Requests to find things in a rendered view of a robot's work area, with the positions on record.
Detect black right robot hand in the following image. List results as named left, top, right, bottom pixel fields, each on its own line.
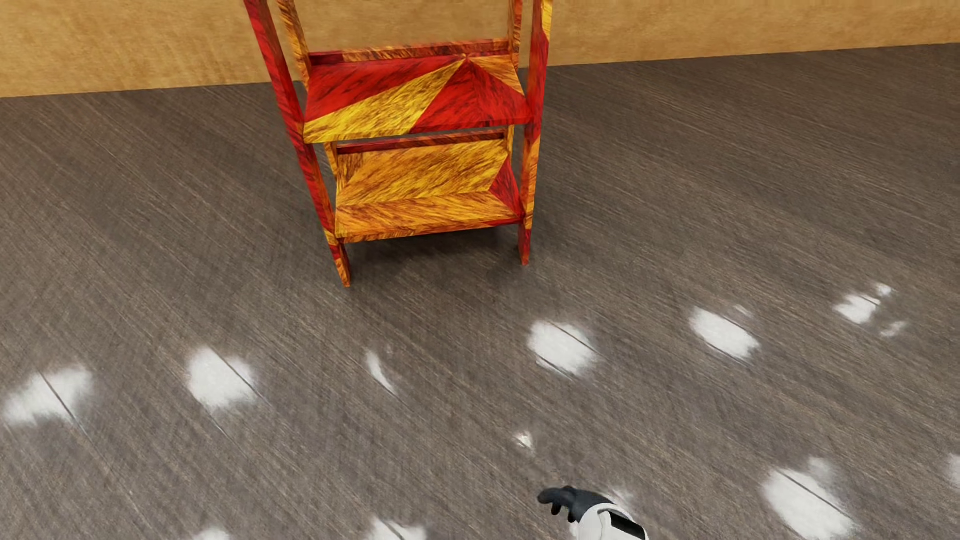
left=537, top=486, right=615, bottom=525

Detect red and yellow wooden shelves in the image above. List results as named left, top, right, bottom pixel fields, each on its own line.
left=243, top=0, right=555, bottom=288

